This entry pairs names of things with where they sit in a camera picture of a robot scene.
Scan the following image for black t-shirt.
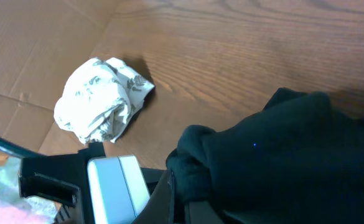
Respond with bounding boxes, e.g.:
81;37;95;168
166;88;364;223

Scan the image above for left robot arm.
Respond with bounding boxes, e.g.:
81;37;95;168
19;143;174;224

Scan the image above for white fern print cloth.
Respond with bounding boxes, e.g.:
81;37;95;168
54;57;155;144

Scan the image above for cardboard box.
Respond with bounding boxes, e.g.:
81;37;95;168
0;0;118;151

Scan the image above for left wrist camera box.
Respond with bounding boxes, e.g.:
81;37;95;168
87;155;150;224

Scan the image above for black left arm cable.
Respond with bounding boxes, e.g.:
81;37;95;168
0;126;42;159

